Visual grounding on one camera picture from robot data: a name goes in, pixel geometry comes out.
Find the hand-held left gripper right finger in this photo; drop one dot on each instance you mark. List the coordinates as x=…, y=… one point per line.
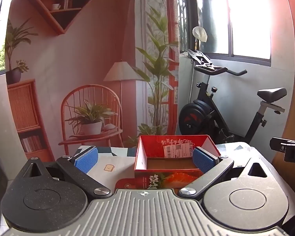
x=202, y=159

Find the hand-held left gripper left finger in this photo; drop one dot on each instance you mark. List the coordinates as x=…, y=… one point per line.
x=87, y=159

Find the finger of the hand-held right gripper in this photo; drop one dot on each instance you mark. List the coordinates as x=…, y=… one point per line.
x=277, y=143

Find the red strawberry print cardboard box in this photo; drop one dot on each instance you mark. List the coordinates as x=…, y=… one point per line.
x=162, y=143

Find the white printed tablecloth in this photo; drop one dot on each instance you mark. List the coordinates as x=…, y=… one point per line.
x=118, y=162

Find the red bear print mat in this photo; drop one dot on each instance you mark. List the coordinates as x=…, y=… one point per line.
x=124, y=184

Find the black exercise bike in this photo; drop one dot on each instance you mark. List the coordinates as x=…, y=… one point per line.
x=196, y=115

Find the metal pole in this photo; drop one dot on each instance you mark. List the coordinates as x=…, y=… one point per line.
x=193, y=73

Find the white plastic bag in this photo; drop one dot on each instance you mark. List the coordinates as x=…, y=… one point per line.
x=199, y=33

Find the sliding glass window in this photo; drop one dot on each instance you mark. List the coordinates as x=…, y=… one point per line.
x=248, y=17

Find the wall poster with plants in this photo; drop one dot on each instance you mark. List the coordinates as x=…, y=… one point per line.
x=88, y=54

